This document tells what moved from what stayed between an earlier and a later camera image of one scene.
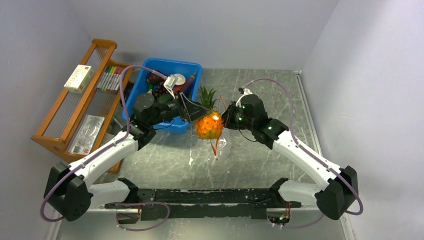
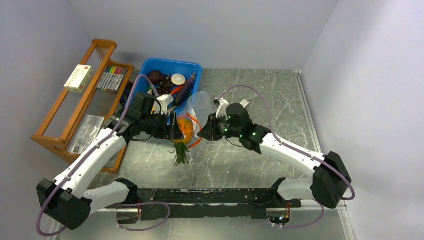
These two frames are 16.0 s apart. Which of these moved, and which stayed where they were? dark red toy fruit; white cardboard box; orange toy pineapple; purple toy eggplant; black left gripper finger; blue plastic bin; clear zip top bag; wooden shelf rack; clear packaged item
Moved: orange toy pineapple; clear zip top bag; black left gripper finger
Stayed: clear packaged item; wooden shelf rack; blue plastic bin; dark red toy fruit; white cardboard box; purple toy eggplant
